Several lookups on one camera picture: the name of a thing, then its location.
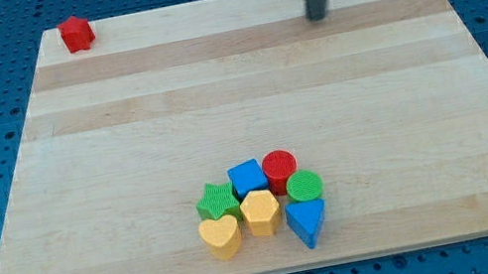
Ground wooden board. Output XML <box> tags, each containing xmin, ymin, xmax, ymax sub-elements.
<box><xmin>0</xmin><ymin>0</ymin><xmax>488</xmax><ymax>274</ymax></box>

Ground yellow heart block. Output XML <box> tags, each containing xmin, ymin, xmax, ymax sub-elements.
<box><xmin>198</xmin><ymin>214</ymin><xmax>243</xmax><ymax>260</ymax></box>

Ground blue triangle block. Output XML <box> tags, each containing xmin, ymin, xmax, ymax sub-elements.
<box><xmin>285</xmin><ymin>199</ymin><xmax>325</xmax><ymax>249</ymax></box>

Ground green cylinder block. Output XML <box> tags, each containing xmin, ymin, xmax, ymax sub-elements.
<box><xmin>286</xmin><ymin>170</ymin><xmax>323</xmax><ymax>203</ymax></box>

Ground blue cube block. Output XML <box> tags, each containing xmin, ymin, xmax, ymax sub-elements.
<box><xmin>227</xmin><ymin>159</ymin><xmax>269</xmax><ymax>202</ymax></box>

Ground green star block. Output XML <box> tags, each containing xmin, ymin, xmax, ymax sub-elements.
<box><xmin>195</xmin><ymin>182</ymin><xmax>243</xmax><ymax>221</ymax></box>

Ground yellow hexagon block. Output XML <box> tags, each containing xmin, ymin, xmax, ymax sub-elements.
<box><xmin>240</xmin><ymin>190</ymin><xmax>283</xmax><ymax>237</ymax></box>

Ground red cylinder block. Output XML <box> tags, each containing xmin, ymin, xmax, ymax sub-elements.
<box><xmin>261</xmin><ymin>150</ymin><xmax>298</xmax><ymax>196</ymax></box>

